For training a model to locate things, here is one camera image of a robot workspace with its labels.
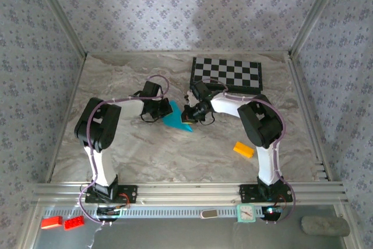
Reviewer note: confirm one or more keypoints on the teal square clock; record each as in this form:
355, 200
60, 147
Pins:
245, 213

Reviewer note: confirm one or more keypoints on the aluminium side rail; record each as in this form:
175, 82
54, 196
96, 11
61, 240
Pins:
72, 100
303, 97

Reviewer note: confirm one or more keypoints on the small grey oval pad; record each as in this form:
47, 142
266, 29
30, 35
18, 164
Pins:
209, 214

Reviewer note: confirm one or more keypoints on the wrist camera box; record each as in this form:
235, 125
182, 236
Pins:
200, 90
152, 89

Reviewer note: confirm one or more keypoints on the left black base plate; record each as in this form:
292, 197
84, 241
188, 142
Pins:
129, 193

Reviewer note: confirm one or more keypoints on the grey stone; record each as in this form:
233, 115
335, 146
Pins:
325, 226

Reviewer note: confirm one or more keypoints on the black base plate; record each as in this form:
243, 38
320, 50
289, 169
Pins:
247, 193
129, 193

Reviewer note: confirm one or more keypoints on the thin aluminium rear rail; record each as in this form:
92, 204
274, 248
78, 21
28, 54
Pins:
145, 52

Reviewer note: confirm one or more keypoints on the studded red toy brick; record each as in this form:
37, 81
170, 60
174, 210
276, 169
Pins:
74, 223

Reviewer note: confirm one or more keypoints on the right aluminium side rail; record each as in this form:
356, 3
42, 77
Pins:
303, 97

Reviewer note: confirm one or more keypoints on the smooth red toy brick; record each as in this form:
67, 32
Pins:
52, 222

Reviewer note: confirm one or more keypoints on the wide aluminium mounting rail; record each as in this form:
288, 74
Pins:
186, 192

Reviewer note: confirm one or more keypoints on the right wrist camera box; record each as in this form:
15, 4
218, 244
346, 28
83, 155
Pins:
200, 90

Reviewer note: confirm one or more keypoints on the aluminium frame post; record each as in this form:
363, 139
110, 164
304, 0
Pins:
314, 13
62, 13

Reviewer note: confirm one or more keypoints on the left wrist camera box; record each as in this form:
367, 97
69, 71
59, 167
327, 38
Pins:
152, 89

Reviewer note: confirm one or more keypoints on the blue cloth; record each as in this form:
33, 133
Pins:
175, 120

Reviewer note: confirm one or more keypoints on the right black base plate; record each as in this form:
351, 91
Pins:
247, 193

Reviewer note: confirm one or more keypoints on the right aluminium frame post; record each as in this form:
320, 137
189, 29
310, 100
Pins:
314, 13

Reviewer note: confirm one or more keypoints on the left aluminium frame post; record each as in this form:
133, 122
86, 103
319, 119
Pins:
62, 13

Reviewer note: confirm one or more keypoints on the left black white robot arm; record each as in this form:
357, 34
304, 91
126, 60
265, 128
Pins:
97, 125

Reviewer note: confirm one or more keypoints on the black grey chessboard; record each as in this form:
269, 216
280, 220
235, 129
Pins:
227, 75

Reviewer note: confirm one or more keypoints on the yellow toy block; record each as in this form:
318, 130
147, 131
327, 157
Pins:
243, 150

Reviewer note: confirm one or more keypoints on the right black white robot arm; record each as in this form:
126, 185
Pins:
260, 123

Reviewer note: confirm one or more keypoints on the left aluminium side rail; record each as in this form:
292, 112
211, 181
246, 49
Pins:
72, 100

